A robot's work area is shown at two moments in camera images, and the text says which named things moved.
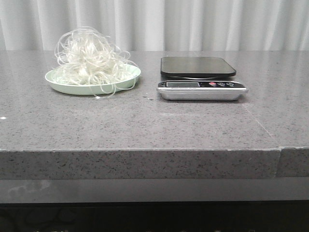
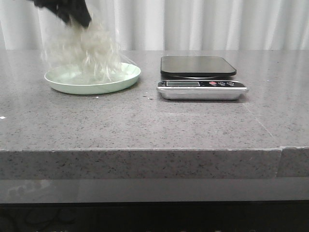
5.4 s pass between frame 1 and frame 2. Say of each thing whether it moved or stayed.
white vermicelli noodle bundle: moved
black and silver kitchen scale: stayed
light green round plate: stayed
